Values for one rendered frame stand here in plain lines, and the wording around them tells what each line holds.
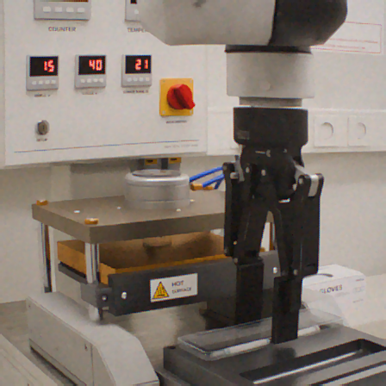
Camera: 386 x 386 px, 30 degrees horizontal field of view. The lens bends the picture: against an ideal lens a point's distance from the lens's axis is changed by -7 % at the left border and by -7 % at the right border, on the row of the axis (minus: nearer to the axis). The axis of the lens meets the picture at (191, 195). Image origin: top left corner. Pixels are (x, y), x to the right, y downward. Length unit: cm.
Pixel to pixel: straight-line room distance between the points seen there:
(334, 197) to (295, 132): 107
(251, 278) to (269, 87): 21
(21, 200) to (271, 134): 84
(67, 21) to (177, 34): 41
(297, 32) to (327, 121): 106
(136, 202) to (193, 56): 29
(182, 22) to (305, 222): 22
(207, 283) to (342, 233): 97
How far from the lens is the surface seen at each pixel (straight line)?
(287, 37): 63
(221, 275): 87
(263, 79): 69
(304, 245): 70
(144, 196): 89
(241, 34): 62
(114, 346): 76
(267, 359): 72
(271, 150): 72
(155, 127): 107
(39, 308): 89
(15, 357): 100
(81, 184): 105
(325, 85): 174
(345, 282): 154
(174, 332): 101
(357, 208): 182
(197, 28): 61
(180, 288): 84
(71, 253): 92
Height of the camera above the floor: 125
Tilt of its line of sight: 8 degrees down
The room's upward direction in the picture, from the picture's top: straight up
